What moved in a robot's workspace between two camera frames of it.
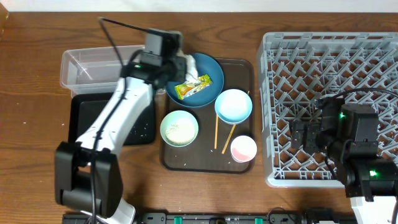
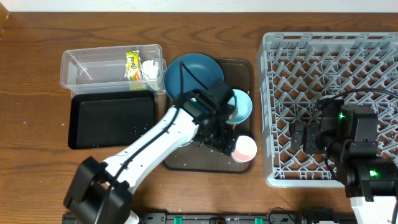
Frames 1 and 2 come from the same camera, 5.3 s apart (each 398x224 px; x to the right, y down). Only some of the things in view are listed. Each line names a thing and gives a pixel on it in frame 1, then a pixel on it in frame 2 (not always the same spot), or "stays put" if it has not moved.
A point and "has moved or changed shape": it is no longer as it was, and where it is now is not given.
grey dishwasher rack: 298,69 stays put
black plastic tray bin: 86,111 stays put
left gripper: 179,66 → 224,135
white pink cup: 243,149 stays put
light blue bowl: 233,106 stays put
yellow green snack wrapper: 193,86 has moved or changed shape
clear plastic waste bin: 94,70 stays put
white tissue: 191,76 has moved or changed shape
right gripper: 311,127 stays put
